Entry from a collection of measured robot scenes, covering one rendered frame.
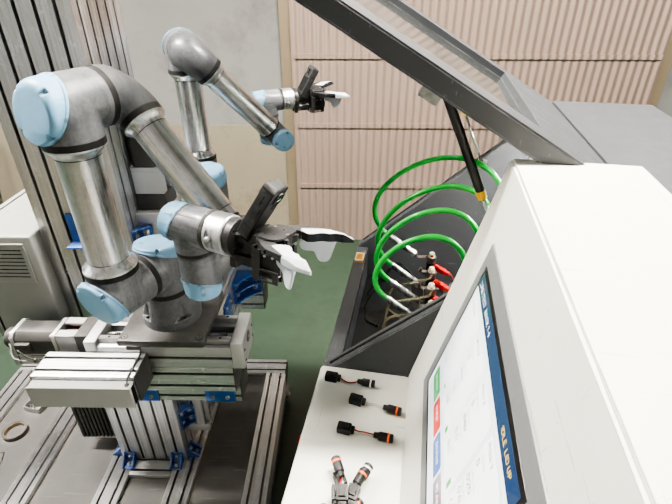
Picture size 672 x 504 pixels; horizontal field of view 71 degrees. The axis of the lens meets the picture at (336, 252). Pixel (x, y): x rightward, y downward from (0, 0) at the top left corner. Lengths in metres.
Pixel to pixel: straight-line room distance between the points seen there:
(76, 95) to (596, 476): 0.93
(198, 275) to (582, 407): 0.68
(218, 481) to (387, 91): 2.51
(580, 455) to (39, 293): 1.43
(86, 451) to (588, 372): 2.00
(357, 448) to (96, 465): 1.33
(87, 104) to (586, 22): 3.10
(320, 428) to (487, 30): 2.80
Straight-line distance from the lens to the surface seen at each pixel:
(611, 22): 3.67
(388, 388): 1.18
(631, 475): 0.41
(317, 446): 1.07
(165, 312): 1.28
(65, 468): 2.23
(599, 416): 0.45
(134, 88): 1.06
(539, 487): 0.51
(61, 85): 0.99
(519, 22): 3.45
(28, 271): 1.56
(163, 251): 1.19
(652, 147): 1.29
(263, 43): 3.38
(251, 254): 0.82
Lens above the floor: 1.84
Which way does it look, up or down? 31 degrees down
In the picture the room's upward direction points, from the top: straight up
